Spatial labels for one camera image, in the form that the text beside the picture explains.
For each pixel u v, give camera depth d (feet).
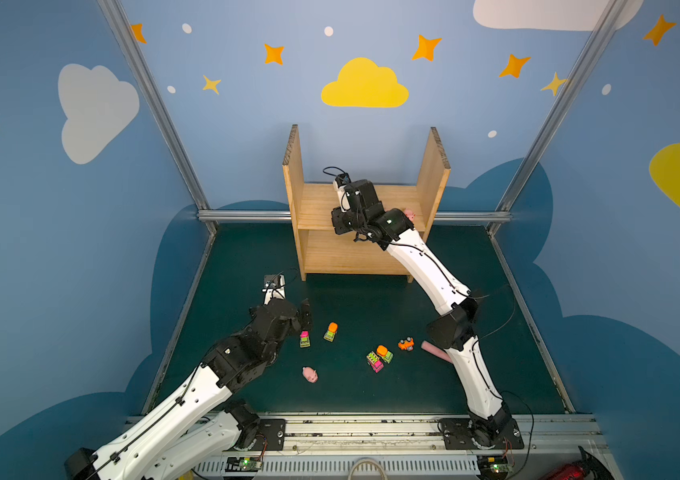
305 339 2.92
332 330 2.97
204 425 1.94
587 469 2.24
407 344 2.90
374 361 2.76
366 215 2.09
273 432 2.46
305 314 2.17
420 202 2.96
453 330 1.77
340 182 2.40
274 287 1.97
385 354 2.82
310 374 2.70
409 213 2.76
